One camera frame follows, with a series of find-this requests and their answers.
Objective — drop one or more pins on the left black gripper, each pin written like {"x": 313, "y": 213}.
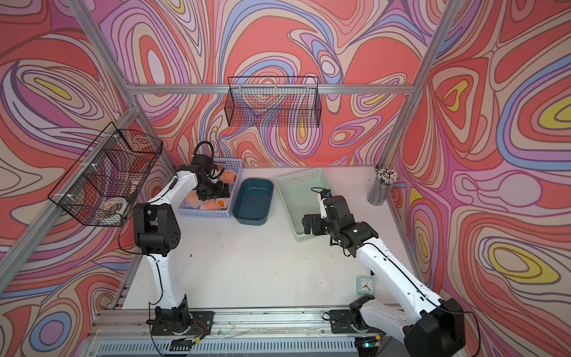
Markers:
{"x": 221, "y": 191}

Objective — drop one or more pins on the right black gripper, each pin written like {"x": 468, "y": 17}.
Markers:
{"x": 307, "y": 223}

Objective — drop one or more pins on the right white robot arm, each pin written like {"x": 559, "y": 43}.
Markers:
{"x": 426, "y": 324}

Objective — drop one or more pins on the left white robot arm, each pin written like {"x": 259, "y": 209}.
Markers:
{"x": 157, "y": 233}

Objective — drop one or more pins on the lavender perforated plastic basket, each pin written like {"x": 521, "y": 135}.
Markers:
{"x": 226, "y": 164}

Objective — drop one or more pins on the netted orange front left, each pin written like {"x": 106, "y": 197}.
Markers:
{"x": 192, "y": 200}

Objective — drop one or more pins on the netted orange front right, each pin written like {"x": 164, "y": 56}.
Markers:
{"x": 214, "y": 205}

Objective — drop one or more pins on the mint green perforated basket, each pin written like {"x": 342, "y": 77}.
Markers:
{"x": 299, "y": 194}

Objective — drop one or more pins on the dark teal plastic tray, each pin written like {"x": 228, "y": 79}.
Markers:
{"x": 254, "y": 201}

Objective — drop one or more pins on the metal cup of pencils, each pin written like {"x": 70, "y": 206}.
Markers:
{"x": 384, "y": 181}

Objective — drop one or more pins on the small mint alarm clock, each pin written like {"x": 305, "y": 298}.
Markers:
{"x": 365, "y": 285}

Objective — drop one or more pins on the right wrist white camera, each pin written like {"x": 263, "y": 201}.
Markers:
{"x": 324, "y": 194}

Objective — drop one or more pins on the black wire basket back wall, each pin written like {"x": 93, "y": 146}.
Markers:
{"x": 273, "y": 101}

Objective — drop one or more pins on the black wire basket wall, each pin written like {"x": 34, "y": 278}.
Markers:
{"x": 273, "y": 101}
{"x": 116, "y": 164}

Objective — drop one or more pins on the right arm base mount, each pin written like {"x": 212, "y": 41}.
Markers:
{"x": 347, "y": 321}

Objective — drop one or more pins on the black wire basket left wall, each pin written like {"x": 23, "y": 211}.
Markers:
{"x": 116, "y": 164}

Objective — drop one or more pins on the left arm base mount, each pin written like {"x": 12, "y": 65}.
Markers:
{"x": 173, "y": 322}

